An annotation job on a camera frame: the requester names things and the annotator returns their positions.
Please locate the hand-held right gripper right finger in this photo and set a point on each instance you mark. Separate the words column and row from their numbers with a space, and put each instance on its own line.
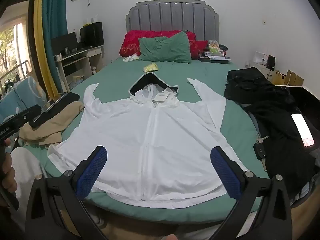
column 225, row 170

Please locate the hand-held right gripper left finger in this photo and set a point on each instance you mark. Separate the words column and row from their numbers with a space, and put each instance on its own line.
column 93, row 167

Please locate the white hooded jacket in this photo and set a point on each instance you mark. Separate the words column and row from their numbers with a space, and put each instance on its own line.
column 125, row 142

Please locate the person's left hand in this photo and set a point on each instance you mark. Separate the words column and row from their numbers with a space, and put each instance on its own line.
column 7, row 172

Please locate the beige pants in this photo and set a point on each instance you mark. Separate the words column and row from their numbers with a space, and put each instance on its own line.
column 50, row 127

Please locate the black car key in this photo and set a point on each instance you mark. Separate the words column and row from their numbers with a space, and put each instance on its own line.
column 260, row 151

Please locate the bed with green sheet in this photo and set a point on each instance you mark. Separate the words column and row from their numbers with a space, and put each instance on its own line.
column 237, row 125

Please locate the black cloth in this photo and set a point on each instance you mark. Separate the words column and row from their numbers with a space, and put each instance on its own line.
column 72, row 97

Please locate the black spread garment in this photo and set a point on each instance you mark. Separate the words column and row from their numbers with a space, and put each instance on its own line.
column 277, row 135

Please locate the window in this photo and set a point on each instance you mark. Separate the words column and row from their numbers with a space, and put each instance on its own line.
column 12, row 50

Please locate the metal cup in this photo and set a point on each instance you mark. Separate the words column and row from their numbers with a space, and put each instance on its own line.
column 66, row 50

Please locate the black monitor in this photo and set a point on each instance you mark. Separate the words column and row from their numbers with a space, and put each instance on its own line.
column 63, row 42

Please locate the lit smartphone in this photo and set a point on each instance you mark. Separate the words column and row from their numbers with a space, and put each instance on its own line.
column 302, row 130

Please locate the yellow curtain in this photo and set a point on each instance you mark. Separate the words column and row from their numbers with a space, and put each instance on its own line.
column 41, row 30

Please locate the wooden computer desk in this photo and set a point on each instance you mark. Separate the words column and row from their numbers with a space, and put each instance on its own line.
column 96, row 55

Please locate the black computer tower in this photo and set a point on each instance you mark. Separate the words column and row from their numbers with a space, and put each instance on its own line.
column 92, row 33

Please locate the pile of small boxes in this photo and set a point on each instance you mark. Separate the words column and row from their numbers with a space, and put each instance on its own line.
column 215, row 58

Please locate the brown cardboard boxes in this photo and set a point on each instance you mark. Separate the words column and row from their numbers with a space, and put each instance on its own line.
column 290, row 78

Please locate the teal curtain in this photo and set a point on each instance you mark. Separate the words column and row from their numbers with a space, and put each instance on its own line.
column 53, row 10

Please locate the white tissue packet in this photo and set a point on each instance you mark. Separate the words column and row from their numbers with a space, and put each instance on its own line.
column 130, row 59

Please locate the yellow packet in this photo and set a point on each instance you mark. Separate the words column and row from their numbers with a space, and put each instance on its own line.
column 150, row 67

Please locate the black small device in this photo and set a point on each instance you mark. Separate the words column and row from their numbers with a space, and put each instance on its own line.
column 270, row 62

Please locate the white box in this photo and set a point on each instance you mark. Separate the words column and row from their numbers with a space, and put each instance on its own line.
column 260, row 58

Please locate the snack bag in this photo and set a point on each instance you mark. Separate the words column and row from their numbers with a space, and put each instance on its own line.
column 214, row 47

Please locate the green pillow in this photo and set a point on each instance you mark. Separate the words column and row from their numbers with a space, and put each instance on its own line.
column 165, row 48

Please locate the grey padded headboard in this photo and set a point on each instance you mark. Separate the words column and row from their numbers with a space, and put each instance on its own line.
column 172, row 15

